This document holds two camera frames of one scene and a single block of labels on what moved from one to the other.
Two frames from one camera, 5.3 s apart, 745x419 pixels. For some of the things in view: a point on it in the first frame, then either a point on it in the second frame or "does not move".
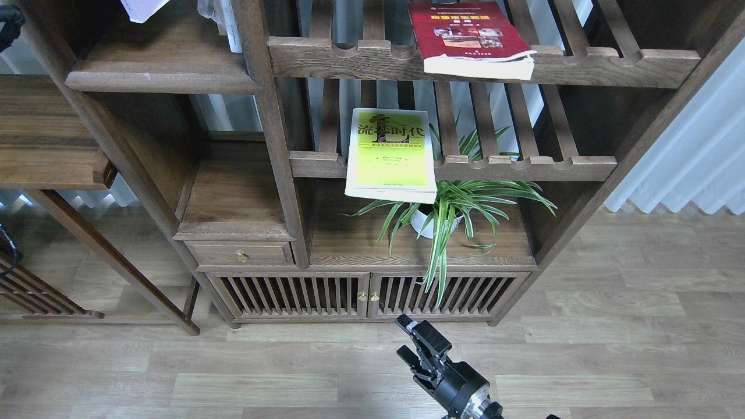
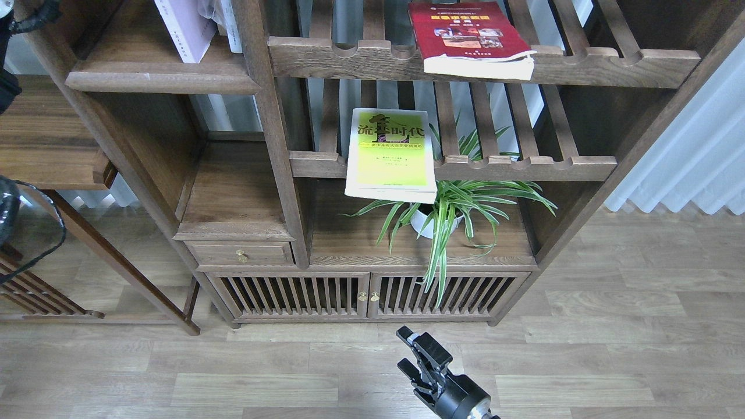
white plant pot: x=418 y=222 does not move
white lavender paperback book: x=139 y=10 → x=191 y=33
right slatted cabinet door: x=469 y=295 does not move
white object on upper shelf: x=220 y=11 does not move
